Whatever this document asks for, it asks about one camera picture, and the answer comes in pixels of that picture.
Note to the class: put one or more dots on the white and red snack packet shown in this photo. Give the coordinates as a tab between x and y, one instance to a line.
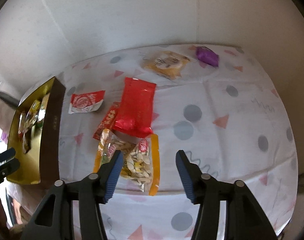
85	102

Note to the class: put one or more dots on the yellow crinkled snack packet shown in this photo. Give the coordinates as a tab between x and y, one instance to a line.
33	112

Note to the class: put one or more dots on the clear orange-edged seed packet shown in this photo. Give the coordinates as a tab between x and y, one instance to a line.
139	162

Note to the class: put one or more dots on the white patterned sheet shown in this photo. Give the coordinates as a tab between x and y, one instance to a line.
229	142

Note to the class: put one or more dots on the large red snack packet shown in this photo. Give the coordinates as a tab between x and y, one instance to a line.
137	107

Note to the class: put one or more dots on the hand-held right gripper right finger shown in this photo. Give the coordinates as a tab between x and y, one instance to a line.
185	177

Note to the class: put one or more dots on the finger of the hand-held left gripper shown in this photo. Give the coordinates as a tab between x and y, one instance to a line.
5	156
9	167

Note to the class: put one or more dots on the small red snack packet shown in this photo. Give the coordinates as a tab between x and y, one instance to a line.
107	120

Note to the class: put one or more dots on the pink curtain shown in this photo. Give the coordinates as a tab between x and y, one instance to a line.
3	113

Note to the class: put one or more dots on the purple snack packet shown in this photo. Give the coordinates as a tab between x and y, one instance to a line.
207	56

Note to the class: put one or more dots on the gold tin box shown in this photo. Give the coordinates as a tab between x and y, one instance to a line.
50	130

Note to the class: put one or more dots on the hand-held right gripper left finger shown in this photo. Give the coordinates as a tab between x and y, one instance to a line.
114	175

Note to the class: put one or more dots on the yellow and white cookie packet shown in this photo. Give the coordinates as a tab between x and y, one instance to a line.
164	63

